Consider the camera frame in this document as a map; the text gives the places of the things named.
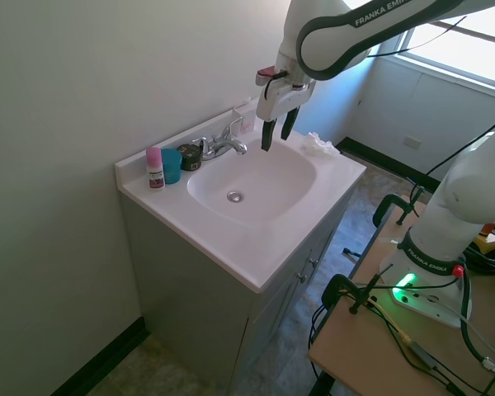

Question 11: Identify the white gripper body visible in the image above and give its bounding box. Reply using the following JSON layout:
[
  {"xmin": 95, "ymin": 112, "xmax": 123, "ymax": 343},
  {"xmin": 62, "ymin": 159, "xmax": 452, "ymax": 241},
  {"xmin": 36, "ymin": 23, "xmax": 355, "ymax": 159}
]
[{"xmin": 255, "ymin": 78, "xmax": 317, "ymax": 123}]

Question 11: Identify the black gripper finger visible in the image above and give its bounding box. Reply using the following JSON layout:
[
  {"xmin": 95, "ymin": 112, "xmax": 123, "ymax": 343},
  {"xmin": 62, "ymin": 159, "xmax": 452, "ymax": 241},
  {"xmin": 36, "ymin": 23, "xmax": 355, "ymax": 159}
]
[
  {"xmin": 280, "ymin": 105, "xmax": 302, "ymax": 142},
  {"xmin": 261, "ymin": 118, "xmax": 280, "ymax": 153}
]

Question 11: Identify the white tissue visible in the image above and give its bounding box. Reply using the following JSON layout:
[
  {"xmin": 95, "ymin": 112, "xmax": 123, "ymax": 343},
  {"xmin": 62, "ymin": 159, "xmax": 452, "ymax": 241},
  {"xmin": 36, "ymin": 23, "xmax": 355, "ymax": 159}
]
[{"xmin": 299, "ymin": 131, "xmax": 340, "ymax": 158}]

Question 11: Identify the chrome faucet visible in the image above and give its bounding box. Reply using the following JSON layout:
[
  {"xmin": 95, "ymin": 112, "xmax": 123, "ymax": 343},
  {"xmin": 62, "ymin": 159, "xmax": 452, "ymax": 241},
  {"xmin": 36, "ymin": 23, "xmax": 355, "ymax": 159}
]
[{"xmin": 192, "ymin": 115, "xmax": 248, "ymax": 162}]

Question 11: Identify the white sink countertop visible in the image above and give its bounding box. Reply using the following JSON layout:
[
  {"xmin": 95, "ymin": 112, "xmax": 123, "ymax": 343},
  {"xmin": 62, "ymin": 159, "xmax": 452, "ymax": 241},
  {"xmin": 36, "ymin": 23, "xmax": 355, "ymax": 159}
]
[{"xmin": 115, "ymin": 115, "xmax": 368, "ymax": 295}]

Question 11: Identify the black round jar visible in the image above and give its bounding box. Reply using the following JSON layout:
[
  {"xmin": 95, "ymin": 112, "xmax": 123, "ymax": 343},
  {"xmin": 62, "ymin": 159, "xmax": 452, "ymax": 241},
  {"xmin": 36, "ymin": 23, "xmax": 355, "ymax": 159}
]
[{"xmin": 176, "ymin": 143, "xmax": 203, "ymax": 172}]

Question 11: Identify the teal round container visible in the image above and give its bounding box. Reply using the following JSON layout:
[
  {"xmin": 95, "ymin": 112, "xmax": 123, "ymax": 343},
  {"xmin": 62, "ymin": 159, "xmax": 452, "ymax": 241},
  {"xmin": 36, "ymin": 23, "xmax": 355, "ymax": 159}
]
[{"xmin": 160, "ymin": 148, "xmax": 184, "ymax": 186}]

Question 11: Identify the pink cap deodorant bottle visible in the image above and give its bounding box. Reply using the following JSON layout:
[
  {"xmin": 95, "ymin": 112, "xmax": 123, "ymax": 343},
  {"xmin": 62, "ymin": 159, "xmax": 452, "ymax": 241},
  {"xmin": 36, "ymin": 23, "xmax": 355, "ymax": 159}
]
[{"xmin": 145, "ymin": 146, "xmax": 166, "ymax": 192}]

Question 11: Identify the black table clamp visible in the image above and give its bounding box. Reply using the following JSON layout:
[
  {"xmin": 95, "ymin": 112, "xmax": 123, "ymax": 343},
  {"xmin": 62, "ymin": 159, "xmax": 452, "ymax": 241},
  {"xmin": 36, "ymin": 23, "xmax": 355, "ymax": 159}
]
[
  {"xmin": 372, "ymin": 186, "xmax": 427, "ymax": 230},
  {"xmin": 321, "ymin": 264, "xmax": 394, "ymax": 317}
]

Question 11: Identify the grey vanity cabinet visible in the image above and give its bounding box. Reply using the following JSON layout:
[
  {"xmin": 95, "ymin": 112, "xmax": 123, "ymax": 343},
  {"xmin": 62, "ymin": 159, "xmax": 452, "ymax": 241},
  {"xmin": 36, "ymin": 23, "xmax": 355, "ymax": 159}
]
[{"xmin": 119, "ymin": 181, "xmax": 358, "ymax": 396}]

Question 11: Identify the window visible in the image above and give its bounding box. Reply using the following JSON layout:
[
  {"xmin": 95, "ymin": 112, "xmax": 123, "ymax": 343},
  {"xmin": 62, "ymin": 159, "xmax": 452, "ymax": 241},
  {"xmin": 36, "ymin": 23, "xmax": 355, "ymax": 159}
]
[{"xmin": 346, "ymin": 0, "xmax": 495, "ymax": 100}]

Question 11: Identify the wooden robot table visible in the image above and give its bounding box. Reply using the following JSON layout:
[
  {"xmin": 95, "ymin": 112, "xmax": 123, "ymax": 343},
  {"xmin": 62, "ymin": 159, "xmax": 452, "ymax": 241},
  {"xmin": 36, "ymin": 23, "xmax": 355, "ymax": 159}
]
[{"xmin": 308, "ymin": 193, "xmax": 495, "ymax": 396}]

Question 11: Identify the yellow emergency stop box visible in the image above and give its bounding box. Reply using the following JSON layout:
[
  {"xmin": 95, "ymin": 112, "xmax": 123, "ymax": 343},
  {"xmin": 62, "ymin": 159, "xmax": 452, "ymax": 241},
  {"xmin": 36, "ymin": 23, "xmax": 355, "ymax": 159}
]
[{"xmin": 474, "ymin": 220, "xmax": 495, "ymax": 263}]

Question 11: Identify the black cable bundle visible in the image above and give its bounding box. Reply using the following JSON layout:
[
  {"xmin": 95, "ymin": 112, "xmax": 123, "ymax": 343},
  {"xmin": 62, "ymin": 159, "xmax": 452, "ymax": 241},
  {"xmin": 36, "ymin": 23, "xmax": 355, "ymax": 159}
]
[{"xmin": 461, "ymin": 238, "xmax": 495, "ymax": 276}]

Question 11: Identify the grey cable with adapter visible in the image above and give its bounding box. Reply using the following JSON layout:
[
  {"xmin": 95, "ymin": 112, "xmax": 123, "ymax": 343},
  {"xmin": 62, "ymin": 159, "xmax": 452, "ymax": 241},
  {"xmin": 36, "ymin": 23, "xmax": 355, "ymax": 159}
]
[{"xmin": 369, "ymin": 299, "xmax": 463, "ymax": 395}]

